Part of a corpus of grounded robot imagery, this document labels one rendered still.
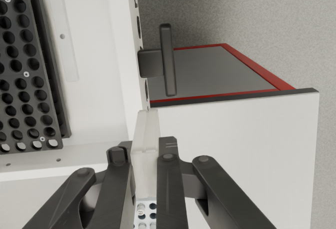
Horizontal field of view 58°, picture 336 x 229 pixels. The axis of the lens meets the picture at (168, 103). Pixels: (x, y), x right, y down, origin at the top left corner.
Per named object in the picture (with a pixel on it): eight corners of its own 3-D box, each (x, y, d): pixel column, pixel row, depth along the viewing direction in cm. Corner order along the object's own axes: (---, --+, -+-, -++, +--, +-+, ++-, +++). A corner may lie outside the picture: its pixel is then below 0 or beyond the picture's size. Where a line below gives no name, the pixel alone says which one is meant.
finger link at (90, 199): (133, 208, 16) (75, 213, 16) (139, 159, 20) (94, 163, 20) (129, 183, 15) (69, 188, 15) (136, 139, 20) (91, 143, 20)
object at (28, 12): (25, -19, 29) (23, -20, 28) (63, 146, 35) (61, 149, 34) (6, -17, 29) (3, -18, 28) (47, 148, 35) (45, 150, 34)
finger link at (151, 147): (143, 152, 16) (157, 150, 16) (147, 108, 23) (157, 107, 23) (149, 198, 17) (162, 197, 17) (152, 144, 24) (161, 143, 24)
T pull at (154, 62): (170, 22, 30) (171, 23, 29) (177, 94, 32) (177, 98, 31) (134, 25, 30) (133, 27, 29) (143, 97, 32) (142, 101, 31)
